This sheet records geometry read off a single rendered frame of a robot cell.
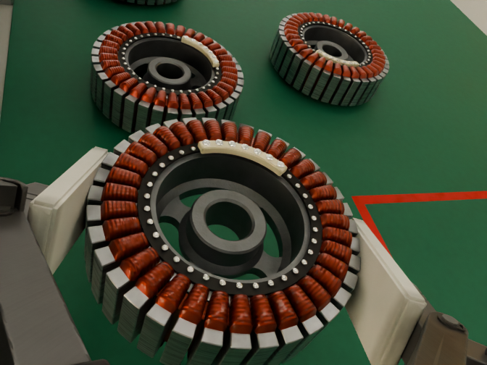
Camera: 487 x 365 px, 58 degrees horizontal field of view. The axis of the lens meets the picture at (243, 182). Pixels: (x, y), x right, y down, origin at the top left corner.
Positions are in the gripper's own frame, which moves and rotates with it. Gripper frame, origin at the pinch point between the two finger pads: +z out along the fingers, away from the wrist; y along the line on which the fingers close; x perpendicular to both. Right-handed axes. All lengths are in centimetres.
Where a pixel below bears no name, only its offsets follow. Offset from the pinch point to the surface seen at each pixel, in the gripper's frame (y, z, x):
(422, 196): 16.6, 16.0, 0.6
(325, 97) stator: 8.0, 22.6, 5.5
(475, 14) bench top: 35, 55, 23
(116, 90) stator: -8.0, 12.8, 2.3
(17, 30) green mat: -18.2, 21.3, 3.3
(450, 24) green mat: 28, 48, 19
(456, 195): 20.1, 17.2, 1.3
